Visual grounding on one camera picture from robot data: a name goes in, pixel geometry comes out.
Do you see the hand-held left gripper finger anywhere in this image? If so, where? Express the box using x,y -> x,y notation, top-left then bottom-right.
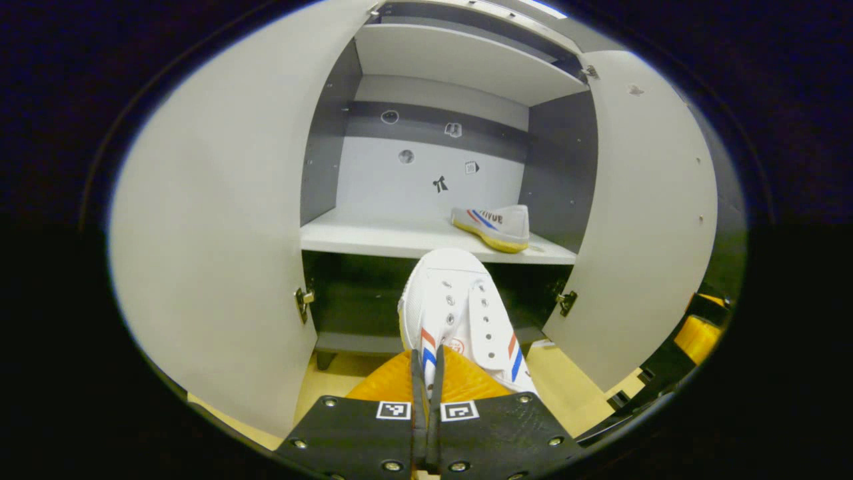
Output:
426,345 -> 586,480
275,348 -> 427,480

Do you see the grey cabinet door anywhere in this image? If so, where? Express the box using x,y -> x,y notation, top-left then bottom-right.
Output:
110,0 -> 381,439
543,50 -> 719,393

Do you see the white striped shoe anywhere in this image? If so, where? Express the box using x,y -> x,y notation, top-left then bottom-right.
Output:
451,204 -> 531,255
398,248 -> 539,401

